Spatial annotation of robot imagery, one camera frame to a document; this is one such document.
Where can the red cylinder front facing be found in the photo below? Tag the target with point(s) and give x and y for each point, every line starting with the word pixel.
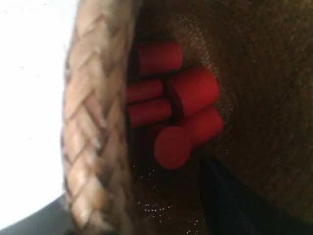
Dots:
pixel 174 143

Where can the red cylinder top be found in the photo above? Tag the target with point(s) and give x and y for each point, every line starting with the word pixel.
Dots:
pixel 159 57

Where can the red cylinder thin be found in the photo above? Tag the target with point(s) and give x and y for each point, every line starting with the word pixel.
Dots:
pixel 149 112
pixel 143 90

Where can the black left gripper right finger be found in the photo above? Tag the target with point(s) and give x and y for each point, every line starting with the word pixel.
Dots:
pixel 231 208

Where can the red cylinder thin lower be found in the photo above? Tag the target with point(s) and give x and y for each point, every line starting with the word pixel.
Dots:
pixel 149 112

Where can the red plastic cups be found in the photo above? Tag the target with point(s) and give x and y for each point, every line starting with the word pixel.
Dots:
pixel 191 91

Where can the brown woven wicker basket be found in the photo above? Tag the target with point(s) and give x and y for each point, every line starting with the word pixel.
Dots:
pixel 261 53

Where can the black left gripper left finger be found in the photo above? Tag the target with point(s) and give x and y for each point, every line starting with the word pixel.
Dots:
pixel 53 219

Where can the red cylinder thin upper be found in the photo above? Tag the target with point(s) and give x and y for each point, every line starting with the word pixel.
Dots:
pixel 143 90

